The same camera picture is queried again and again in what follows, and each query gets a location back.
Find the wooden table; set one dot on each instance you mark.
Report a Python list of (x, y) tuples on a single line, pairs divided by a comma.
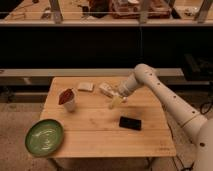
[(92, 130)]

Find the white crumpled packet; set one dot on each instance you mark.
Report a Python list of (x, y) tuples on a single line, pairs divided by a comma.
[(107, 90)]

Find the white paper cup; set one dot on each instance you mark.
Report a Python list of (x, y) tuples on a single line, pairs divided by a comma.
[(70, 105)]

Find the long metal bench rail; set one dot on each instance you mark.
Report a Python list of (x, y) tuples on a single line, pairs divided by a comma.
[(63, 72)]

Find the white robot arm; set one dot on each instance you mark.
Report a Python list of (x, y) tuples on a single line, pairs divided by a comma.
[(196, 126)]

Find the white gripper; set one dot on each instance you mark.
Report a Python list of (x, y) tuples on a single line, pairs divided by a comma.
[(122, 91)]

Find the green ceramic bowl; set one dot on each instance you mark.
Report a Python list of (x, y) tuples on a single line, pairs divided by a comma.
[(44, 138)]

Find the black rectangular phone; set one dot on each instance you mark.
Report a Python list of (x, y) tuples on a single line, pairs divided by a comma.
[(130, 123)]

